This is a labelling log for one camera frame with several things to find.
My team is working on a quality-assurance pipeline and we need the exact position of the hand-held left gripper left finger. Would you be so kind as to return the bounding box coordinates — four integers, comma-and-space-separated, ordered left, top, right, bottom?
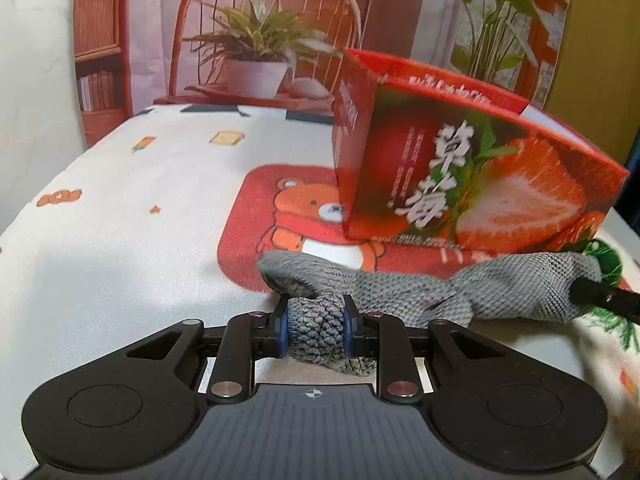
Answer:
120, 296, 291, 405

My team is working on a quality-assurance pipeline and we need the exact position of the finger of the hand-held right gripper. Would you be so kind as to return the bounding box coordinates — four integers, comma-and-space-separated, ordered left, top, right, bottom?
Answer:
570, 277, 640, 327

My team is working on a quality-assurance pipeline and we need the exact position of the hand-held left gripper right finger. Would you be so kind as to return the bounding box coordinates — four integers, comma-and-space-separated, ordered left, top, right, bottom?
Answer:
342, 295, 502, 405

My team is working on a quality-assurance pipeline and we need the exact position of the grey knitted cloth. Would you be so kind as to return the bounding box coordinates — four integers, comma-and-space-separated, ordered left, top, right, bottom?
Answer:
257, 251, 604, 377

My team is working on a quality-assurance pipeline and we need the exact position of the red strawberry print cardboard box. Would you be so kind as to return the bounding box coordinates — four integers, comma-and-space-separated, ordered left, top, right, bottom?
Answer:
331, 48, 631, 254

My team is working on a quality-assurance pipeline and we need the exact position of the printed cartoon tablecloth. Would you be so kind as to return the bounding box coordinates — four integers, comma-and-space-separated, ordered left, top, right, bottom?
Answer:
0, 102, 640, 466

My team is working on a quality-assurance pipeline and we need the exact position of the yellow wooden panel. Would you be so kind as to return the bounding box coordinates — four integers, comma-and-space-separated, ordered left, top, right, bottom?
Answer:
544, 0, 640, 171

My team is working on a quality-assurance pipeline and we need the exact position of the printed room scene backdrop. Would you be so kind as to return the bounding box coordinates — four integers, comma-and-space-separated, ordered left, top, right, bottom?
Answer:
74, 0, 574, 149

